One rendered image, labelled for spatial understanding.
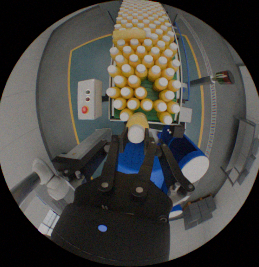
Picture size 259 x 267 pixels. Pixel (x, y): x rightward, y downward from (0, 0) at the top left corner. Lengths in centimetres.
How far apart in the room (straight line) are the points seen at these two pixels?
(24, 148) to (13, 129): 62
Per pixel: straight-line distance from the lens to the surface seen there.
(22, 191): 67
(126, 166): 39
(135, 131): 21
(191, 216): 374
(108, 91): 45
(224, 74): 48
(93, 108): 46
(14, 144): 287
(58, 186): 85
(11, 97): 303
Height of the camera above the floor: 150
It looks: 69 degrees down
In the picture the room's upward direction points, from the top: 160 degrees counter-clockwise
